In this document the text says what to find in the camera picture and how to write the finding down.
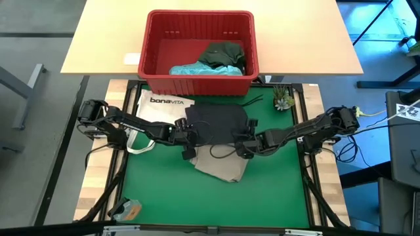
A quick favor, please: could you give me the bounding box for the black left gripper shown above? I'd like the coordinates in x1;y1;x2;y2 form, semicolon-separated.
170;117;211;161

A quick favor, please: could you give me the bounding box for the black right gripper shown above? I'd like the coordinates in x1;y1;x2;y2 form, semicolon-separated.
224;118;264;160

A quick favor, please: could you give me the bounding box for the black hooded garment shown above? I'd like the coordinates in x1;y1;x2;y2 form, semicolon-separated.
184;94;264;160

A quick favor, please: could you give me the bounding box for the beige garment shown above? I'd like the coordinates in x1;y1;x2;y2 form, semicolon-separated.
189;144;249;184

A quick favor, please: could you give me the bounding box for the red plastic laundry bin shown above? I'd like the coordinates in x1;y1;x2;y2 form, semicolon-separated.
137;9;260;97

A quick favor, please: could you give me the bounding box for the white bonavita tote bag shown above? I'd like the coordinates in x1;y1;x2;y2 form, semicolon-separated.
126;89;196;155

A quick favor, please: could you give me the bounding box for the small potted succulent plant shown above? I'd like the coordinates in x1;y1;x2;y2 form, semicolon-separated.
272;84;296;112

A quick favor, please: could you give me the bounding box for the light blue garment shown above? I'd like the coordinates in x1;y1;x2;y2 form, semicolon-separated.
169;60;244;77

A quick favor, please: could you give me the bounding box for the dark green garment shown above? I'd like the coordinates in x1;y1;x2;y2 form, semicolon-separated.
198;41;247;75

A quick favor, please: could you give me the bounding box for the white paper label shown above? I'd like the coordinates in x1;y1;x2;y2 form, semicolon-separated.
124;52;142;66

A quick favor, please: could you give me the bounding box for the butcher-block table side board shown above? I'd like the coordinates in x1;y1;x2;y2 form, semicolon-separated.
73;79;132;222
301;83;351;227

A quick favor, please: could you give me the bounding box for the light wood table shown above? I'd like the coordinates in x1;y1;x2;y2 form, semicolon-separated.
60;0;364;77

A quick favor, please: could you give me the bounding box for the black metal stand leg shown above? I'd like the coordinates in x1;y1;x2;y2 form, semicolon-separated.
356;0;420;89

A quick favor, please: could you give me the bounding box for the dark grey cabinet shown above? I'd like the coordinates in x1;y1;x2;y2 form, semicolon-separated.
385;90;420;189

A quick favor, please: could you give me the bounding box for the grey metal table leg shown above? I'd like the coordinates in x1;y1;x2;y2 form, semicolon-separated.
0;63;48;130

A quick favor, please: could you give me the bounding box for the white tag black marking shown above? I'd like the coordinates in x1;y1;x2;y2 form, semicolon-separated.
395;102;420;119

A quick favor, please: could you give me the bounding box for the black aluminium table frame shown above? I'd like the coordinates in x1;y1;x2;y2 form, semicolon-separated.
77;79;352;234

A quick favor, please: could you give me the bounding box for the black floor cable bundle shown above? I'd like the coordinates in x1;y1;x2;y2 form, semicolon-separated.
335;136;360;164

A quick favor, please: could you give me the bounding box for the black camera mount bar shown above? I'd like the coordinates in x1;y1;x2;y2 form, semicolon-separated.
0;220;420;236

